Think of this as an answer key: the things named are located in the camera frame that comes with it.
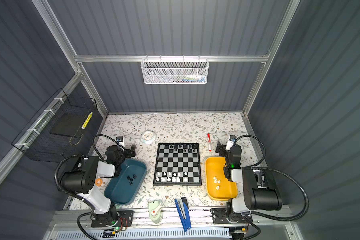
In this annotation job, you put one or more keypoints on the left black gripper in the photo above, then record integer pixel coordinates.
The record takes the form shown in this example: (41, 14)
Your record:
(128, 151)

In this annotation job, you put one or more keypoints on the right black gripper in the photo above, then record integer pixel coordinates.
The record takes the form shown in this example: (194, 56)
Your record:
(225, 149)

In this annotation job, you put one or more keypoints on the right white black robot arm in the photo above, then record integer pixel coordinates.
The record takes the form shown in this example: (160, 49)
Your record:
(258, 186)

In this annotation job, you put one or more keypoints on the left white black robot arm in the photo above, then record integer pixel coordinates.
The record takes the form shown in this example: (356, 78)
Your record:
(76, 176)

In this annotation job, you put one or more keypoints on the black chess pieces in tray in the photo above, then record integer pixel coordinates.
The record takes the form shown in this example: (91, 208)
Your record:
(131, 179)

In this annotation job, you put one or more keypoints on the black white chess board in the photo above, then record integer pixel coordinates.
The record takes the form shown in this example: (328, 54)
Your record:
(178, 164)

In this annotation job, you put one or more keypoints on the red white marker pen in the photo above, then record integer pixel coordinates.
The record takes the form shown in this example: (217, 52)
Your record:
(209, 142)

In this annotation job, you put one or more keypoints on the teal plastic tray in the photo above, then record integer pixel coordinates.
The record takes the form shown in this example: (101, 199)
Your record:
(119, 191)

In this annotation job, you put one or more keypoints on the yellow plastic tray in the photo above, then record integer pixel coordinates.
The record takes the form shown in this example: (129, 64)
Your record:
(215, 167)

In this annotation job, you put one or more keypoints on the yellow green marker in basket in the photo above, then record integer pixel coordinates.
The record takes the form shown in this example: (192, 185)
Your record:
(87, 120)

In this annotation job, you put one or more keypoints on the light green tape dispenser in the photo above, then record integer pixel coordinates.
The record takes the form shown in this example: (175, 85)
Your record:
(155, 211)

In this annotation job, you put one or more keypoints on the blue black stapler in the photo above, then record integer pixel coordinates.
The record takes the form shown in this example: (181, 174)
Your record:
(183, 211)

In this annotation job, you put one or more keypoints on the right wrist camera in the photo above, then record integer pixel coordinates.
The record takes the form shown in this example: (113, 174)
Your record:
(231, 142)

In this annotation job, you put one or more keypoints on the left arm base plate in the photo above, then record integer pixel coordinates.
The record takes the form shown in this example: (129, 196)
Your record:
(114, 219)

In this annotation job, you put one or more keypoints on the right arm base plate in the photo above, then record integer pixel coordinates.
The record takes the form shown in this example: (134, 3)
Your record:
(220, 217)

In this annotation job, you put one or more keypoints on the black wire side basket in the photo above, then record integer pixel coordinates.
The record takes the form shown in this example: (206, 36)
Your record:
(56, 133)

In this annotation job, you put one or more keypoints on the white wire wall basket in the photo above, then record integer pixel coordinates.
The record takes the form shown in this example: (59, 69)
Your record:
(175, 73)

